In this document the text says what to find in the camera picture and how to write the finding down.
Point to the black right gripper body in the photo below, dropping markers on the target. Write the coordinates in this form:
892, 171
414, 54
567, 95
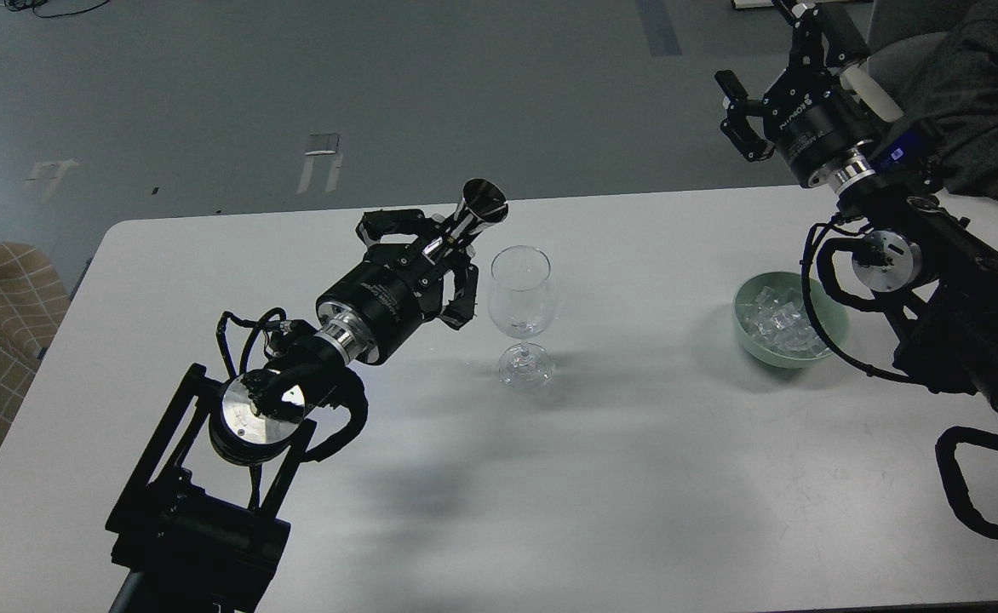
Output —
820, 129

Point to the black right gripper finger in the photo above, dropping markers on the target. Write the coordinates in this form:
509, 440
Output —
740, 108
824, 40

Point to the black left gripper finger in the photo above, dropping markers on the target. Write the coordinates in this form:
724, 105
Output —
460, 308
382, 223

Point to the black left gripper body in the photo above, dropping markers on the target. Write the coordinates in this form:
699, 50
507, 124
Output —
371, 311

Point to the steel cocktail jigger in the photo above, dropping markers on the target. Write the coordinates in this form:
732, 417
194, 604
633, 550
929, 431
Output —
482, 205

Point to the clear ice cubes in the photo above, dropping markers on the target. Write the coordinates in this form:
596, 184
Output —
774, 319

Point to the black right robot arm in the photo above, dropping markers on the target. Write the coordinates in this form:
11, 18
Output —
890, 247

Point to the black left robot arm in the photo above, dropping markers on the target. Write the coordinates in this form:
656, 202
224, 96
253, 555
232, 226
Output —
197, 522

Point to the clear wine glass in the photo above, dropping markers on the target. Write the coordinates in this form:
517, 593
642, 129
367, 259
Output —
522, 304

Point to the person in grey hoodie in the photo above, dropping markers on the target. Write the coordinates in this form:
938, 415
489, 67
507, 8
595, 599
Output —
955, 90

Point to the green bowl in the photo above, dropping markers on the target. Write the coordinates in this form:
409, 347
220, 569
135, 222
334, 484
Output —
831, 315

